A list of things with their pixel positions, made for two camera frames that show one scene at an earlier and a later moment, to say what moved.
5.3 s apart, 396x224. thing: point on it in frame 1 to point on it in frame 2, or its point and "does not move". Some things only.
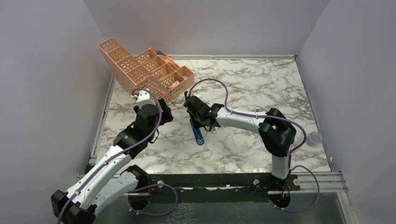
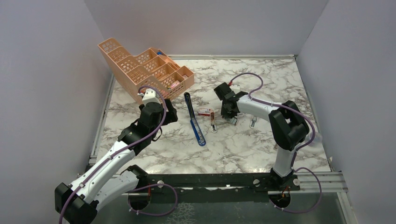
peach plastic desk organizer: (151, 69) does not move
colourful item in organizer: (173, 85) does not move
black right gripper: (195, 125) to (224, 112)
